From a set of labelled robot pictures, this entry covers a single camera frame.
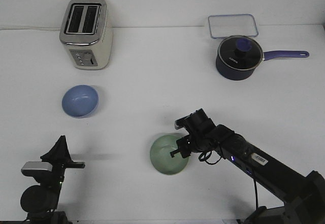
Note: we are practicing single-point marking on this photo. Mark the silver two-slot toaster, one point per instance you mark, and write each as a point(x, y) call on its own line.
point(87, 34)

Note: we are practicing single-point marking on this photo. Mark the clear blue-rimmed container lid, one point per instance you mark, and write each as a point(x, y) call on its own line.
point(222, 26)

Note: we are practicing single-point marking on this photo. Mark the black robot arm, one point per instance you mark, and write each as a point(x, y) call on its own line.
point(302, 196)
point(40, 201)

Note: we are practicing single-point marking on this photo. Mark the dark blue saucepan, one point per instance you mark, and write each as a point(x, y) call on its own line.
point(236, 75)

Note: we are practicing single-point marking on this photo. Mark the blue bowl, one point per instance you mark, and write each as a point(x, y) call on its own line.
point(80, 101)

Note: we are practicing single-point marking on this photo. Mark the green bowl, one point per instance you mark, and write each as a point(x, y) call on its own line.
point(160, 156)

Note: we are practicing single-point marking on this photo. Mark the glass pot lid blue knob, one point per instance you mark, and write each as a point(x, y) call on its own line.
point(240, 53)

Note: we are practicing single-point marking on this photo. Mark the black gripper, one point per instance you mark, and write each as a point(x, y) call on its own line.
point(200, 138)
point(59, 157)

